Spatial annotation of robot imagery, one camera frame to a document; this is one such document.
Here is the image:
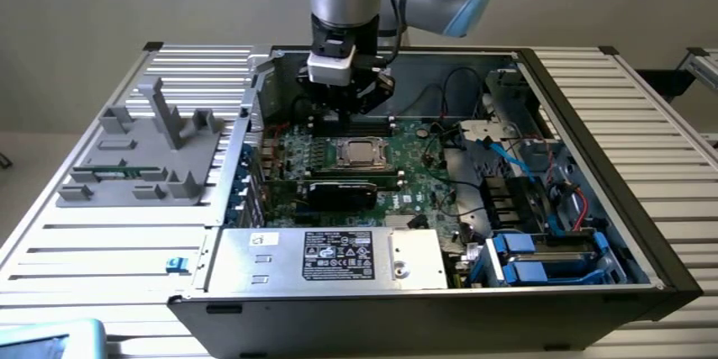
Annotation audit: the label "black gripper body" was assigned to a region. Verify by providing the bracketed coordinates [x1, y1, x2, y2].
[296, 16, 398, 125]

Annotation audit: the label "silver CPU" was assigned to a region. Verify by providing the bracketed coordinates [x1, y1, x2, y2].
[345, 140, 385, 166]

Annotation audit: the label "black installed RAM sticks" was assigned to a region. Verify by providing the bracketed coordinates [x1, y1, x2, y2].
[312, 166, 396, 177]

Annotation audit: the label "black graphics card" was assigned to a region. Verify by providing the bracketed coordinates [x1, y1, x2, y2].
[306, 181, 380, 212]

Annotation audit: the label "green motherboard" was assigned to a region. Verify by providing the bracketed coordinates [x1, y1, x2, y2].
[258, 118, 468, 230]

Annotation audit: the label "metal drive cage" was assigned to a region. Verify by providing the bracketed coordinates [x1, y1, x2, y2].
[454, 67, 557, 144]

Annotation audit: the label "silver chipset heatsink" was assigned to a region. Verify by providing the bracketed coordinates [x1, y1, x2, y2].
[385, 214, 418, 230]

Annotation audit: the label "grey parts rack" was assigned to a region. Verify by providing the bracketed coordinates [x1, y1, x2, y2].
[54, 77, 229, 209]

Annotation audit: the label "black fan shroud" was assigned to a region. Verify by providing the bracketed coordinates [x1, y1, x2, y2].
[481, 175, 550, 235]

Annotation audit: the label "silver power supply unit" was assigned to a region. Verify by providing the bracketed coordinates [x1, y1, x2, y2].
[203, 227, 449, 292]

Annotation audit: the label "green RAM stick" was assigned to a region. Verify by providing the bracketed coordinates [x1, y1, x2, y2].
[71, 163, 143, 178]

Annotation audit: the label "blue disk bay with disk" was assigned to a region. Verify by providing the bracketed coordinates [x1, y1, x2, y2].
[482, 230, 620, 288]

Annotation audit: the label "black open PC case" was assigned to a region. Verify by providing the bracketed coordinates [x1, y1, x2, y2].
[166, 44, 705, 359]

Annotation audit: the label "teal plastic object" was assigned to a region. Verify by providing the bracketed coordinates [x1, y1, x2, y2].
[0, 318, 110, 359]

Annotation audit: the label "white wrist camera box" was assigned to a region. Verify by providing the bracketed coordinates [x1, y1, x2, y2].
[306, 45, 360, 86]

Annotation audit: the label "CPU socket with metal frame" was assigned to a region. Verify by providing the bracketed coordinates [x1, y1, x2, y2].
[334, 135, 398, 172]

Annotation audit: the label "black looped wire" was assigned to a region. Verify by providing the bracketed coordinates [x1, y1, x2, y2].
[420, 66, 485, 121]

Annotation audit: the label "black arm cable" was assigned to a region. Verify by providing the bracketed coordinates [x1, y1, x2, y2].
[380, 0, 410, 66]

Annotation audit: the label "light blue SATA wire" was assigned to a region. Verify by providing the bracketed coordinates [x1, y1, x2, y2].
[485, 135, 536, 180]

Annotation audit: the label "red wire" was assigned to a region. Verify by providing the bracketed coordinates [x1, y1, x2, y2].
[564, 183, 592, 230]

